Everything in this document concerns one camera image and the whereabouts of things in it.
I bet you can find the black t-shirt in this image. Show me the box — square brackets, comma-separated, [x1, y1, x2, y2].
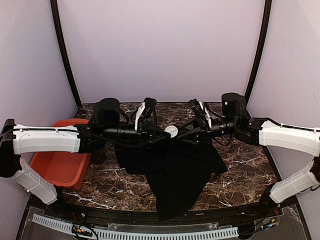
[114, 139, 228, 212]

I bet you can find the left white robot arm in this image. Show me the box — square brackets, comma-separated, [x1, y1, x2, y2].
[0, 97, 171, 218]

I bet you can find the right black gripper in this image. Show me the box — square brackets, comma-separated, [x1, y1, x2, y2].
[175, 115, 238, 147]

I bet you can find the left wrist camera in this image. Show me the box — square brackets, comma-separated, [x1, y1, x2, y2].
[134, 97, 157, 131]

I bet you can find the left black frame post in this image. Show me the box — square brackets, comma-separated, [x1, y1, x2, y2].
[50, 0, 83, 109]

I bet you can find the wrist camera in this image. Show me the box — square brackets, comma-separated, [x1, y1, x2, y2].
[188, 98, 212, 130]
[134, 97, 157, 131]

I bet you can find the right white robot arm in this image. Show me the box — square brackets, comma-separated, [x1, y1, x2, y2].
[165, 92, 320, 217]

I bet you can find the black frame post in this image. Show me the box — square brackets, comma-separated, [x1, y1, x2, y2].
[50, 0, 83, 109]
[244, 0, 272, 104]

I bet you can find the white slotted cable duct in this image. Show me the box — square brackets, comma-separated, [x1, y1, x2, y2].
[32, 214, 239, 240]

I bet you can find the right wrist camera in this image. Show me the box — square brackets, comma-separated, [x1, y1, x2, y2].
[188, 98, 212, 130]

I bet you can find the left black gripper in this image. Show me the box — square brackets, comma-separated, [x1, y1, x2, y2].
[102, 120, 172, 152]

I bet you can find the black front rail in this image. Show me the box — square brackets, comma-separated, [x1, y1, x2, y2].
[20, 192, 284, 232]

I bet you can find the right black frame post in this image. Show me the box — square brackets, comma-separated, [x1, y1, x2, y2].
[244, 0, 272, 104]

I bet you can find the orange plastic bin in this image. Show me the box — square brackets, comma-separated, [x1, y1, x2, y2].
[29, 118, 92, 191]

